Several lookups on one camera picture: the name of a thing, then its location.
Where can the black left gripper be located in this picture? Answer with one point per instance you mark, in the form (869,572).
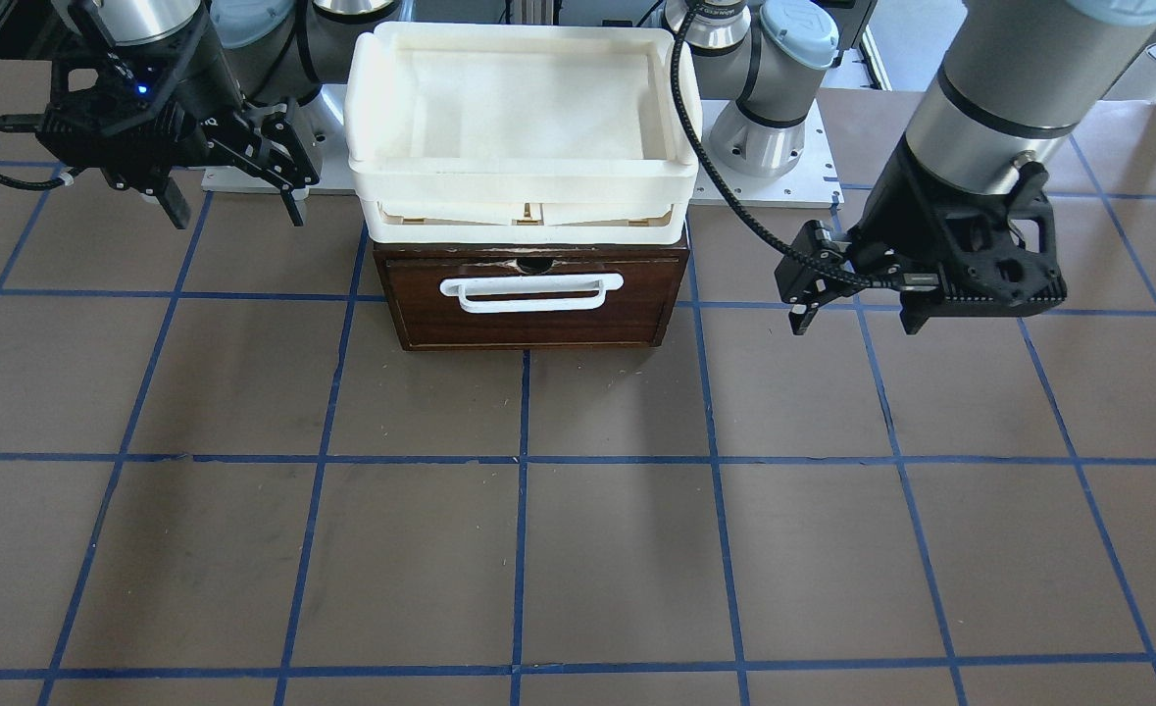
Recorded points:
(881,224)

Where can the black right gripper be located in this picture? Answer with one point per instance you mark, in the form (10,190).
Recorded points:
(207,86)

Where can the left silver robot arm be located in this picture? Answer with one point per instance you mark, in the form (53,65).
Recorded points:
(1014,83)

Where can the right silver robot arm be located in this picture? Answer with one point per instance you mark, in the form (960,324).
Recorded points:
(441,296)

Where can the white plastic tray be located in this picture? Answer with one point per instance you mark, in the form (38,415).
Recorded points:
(520,134)

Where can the dark brown wooden cabinet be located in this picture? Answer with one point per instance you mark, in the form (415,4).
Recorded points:
(533,294)

